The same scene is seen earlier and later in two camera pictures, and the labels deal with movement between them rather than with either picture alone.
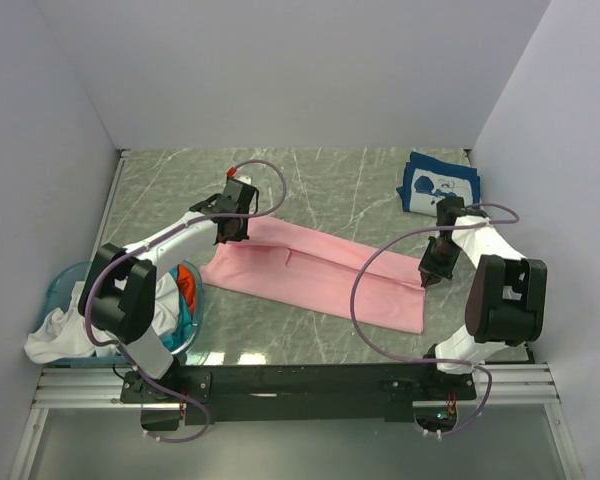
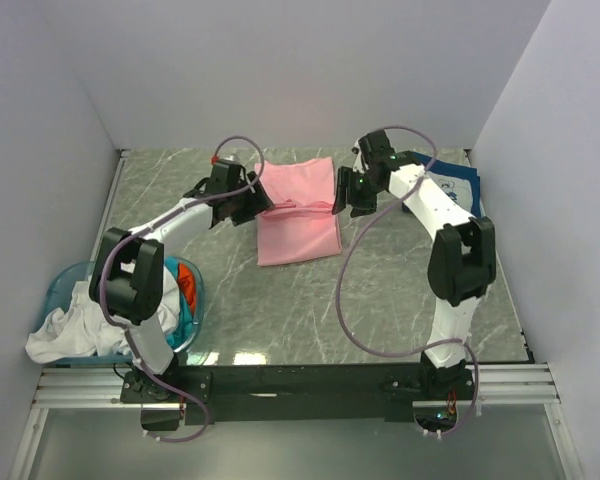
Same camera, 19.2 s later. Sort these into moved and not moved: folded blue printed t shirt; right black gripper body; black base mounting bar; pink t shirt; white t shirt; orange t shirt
Moved: right black gripper body; pink t shirt
Not moved: white t shirt; folded blue printed t shirt; orange t shirt; black base mounting bar
